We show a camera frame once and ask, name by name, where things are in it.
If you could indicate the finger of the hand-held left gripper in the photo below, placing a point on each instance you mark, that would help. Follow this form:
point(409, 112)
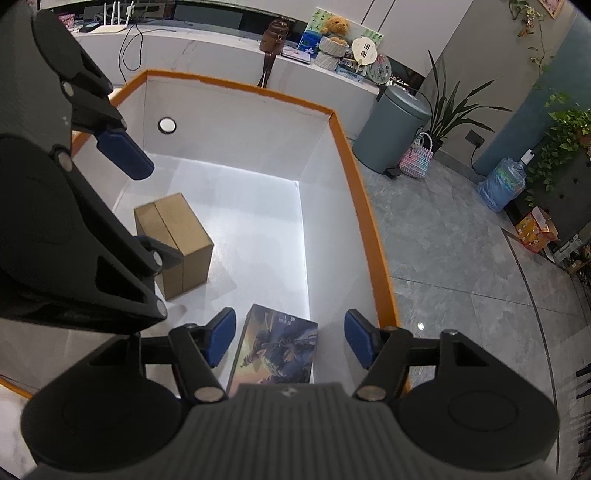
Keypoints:
point(161, 258)
point(124, 152)

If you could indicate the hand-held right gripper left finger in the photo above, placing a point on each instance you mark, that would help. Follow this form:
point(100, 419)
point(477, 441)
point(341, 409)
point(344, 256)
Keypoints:
point(221, 337)

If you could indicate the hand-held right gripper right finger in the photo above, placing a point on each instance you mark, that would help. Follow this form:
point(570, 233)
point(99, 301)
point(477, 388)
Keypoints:
point(360, 339)

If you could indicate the illustrated box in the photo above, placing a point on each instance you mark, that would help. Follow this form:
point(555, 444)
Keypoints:
point(277, 350)

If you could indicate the brown cardboard box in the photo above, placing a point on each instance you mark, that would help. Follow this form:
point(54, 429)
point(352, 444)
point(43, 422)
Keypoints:
point(184, 249)

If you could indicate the small round white tin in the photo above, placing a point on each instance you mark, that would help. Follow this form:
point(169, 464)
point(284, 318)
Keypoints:
point(166, 125)

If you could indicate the white router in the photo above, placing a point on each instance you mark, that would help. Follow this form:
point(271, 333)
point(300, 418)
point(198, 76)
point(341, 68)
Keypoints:
point(111, 26)

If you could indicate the black flat device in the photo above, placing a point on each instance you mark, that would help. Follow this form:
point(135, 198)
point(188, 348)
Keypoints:
point(88, 27)

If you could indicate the white marble tv console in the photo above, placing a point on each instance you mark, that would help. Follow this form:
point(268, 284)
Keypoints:
point(207, 50)

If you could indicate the pastel woven bag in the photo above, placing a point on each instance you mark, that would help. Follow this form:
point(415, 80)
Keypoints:
point(416, 159)

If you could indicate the brown leather bag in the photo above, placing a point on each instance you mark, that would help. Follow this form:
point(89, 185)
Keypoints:
point(274, 34)

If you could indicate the flat white notebook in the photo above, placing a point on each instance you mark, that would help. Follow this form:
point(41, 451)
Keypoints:
point(298, 55)

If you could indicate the orange cardboard carton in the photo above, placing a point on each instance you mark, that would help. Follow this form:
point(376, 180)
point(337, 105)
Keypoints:
point(533, 230)

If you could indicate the blue water bottle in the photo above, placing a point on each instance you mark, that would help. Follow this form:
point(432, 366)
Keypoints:
point(503, 182)

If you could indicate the grey-green trash can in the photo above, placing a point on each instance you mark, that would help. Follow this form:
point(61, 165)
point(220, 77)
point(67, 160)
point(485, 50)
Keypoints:
point(392, 129)

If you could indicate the blue floral box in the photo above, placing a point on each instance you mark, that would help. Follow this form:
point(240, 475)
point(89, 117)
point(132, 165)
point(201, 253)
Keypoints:
point(310, 42)

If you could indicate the long-leaf potted plant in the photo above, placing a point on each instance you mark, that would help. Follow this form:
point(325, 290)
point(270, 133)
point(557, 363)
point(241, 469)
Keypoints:
point(450, 110)

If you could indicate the brown teddy bear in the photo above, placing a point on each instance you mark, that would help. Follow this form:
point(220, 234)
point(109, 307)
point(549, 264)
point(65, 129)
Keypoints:
point(335, 25)

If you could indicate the round white paper fan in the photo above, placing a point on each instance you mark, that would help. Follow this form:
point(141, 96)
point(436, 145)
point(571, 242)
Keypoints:
point(364, 50)

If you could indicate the round patterned fan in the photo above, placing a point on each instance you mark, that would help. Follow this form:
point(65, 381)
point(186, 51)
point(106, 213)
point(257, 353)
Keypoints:
point(379, 70)

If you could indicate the green painted canvas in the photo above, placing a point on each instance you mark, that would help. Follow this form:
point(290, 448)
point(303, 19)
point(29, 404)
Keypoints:
point(364, 32)

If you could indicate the green vine plant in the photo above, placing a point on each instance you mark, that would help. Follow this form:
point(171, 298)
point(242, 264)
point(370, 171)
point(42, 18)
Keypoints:
point(565, 134)

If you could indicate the hanging vine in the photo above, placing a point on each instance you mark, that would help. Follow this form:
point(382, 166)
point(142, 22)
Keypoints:
point(528, 18)

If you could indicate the black wall socket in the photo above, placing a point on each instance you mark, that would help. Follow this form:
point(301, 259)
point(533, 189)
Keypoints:
point(474, 138)

